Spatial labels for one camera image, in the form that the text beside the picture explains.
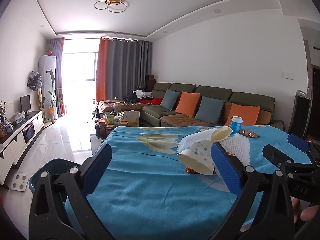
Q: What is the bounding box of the clear plastic bag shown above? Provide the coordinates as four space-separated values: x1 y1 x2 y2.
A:
12 111 25 124

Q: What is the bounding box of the patterned paper cup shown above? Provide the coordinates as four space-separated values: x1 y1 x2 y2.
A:
177 140 215 175

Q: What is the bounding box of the tall leafy potted plant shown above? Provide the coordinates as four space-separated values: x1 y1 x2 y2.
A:
42 69 63 124

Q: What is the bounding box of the white standing air conditioner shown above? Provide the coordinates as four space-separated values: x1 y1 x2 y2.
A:
38 55 57 120

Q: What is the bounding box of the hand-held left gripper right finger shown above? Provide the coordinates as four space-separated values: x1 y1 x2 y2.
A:
211 141 297 240

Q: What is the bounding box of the blue-grey cushion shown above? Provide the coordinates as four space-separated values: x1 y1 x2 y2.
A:
160 89 180 110
194 95 225 124

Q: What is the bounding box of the black monitor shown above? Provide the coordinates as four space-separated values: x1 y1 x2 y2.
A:
20 95 32 117

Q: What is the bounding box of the dark wooden speaker box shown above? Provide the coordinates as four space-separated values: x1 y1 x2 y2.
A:
145 75 156 92

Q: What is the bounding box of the green brown sofa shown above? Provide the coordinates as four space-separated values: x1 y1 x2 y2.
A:
99 82 285 130

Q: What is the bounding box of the group of jars and snacks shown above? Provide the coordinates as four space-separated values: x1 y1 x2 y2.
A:
96 104 140 137

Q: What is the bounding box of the teal plastic bin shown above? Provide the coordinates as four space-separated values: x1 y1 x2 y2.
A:
29 159 84 205

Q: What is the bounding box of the window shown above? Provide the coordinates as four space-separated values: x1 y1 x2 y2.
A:
61 51 98 82

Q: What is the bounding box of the blue floral blanket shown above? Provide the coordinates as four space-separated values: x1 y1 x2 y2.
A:
64 124 313 240

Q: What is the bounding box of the cream paper cup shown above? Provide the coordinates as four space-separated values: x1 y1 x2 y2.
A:
211 127 233 142

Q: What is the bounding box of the brown wooden door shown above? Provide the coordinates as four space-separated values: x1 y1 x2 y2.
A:
306 65 320 138

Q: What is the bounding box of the orange and grey curtain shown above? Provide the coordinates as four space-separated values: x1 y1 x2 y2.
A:
96 37 153 103

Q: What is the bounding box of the blue cup with white lid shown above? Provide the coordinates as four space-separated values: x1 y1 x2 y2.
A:
230 116 243 135

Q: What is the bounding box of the white tv cabinet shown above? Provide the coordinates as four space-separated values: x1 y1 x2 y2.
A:
0 110 45 180

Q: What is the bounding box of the covered standing fan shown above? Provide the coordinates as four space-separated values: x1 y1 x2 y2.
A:
27 70 45 120

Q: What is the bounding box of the white foam fruit net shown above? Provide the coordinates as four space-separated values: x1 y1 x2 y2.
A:
178 129 218 153
220 133 250 164

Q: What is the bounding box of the person's right hand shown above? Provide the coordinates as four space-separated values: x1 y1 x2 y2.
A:
291 197 320 225

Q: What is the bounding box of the purple grey curtain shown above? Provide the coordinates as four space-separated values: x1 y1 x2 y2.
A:
47 37 67 115

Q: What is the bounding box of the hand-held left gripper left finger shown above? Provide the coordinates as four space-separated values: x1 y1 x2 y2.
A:
29 144 113 240

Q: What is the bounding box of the black tower appliance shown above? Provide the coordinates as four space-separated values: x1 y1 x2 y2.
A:
287 90 313 138

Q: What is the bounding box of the white bathroom scale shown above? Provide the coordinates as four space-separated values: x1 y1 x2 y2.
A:
10 174 34 192

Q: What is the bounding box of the vase with flowers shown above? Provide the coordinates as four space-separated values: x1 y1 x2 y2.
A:
0 101 7 123

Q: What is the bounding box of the orange cushion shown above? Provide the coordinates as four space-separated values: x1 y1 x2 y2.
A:
175 92 201 117
224 103 260 127

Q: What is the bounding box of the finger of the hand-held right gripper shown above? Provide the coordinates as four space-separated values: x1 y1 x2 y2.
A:
287 133 320 165
262 144 296 168

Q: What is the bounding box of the pile of clothes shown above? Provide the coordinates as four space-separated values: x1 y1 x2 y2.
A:
125 89 165 105

